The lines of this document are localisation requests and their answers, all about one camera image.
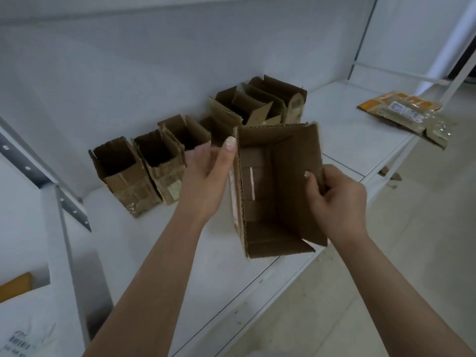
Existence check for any person's left hand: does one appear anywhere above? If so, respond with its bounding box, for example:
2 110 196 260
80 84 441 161
178 137 237 228

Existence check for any person's right hand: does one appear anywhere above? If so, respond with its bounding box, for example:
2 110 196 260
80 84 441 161
304 164 369 247

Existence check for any large brown cardboard carton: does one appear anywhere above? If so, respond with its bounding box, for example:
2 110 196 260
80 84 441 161
229 122 328 260

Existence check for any person's left forearm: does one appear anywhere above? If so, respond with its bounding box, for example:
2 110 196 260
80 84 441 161
83 213 209 357

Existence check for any person's right forearm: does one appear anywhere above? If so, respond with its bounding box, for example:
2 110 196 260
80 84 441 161
330 234 476 357

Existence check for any white metal shelf rack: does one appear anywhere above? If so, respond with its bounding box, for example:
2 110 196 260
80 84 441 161
0 0 476 357

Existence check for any small brown cardboard scrap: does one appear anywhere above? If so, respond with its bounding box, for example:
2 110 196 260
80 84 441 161
377 166 403 182

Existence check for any row of open cardboard boxes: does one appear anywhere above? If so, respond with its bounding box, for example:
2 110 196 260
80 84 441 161
89 75 308 218

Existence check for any flattened orange cardboard packaging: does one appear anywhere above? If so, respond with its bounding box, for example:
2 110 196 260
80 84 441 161
357 91 444 135

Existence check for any flattened brown cardboard piece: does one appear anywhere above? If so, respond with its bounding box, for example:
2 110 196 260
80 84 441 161
423 114 458 150

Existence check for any yellow-brown cardboard edge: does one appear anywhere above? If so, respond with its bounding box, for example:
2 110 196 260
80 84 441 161
0 272 33 304

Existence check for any white printed paper sheet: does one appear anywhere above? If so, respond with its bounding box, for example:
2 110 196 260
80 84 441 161
0 320 57 357

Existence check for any grey perforated metal bracket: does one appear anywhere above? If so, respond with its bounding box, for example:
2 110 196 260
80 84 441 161
0 118 92 233

